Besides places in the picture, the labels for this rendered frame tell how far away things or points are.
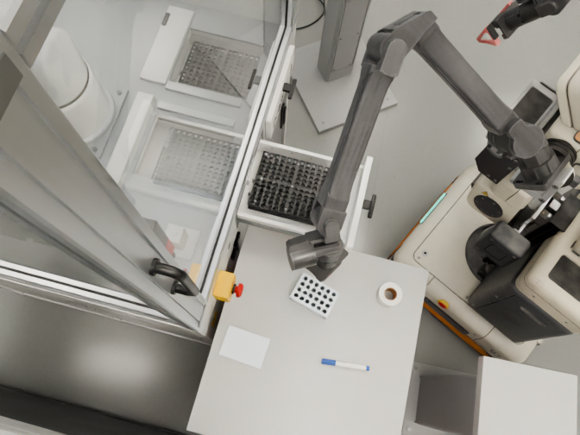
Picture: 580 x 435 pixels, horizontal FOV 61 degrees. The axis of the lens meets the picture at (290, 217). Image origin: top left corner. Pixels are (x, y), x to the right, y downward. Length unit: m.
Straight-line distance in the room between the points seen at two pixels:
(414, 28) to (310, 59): 1.72
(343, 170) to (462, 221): 1.22
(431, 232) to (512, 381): 0.76
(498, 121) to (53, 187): 0.96
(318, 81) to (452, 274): 1.20
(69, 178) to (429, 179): 2.23
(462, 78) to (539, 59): 2.06
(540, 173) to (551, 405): 0.72
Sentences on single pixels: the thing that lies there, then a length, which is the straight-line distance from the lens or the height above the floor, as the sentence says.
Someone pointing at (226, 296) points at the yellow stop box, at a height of 0.91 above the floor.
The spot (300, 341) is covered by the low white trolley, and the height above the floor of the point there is 0.76.
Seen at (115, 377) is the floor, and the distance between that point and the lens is 2.33.
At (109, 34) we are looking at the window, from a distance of 0.50.
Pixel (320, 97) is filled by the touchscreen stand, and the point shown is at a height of 0.04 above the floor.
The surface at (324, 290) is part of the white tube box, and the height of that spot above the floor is 0.80.
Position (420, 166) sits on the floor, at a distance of 2.57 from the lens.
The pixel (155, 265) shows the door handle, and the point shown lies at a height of 1.54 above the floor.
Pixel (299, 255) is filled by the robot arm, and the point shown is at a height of 1.17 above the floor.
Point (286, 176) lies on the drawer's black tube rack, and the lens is 1.45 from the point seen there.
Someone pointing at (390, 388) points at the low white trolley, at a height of 0.76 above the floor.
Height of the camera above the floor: 2.24
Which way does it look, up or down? 71 degrees down
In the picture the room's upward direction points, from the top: 8 degrees clockwise
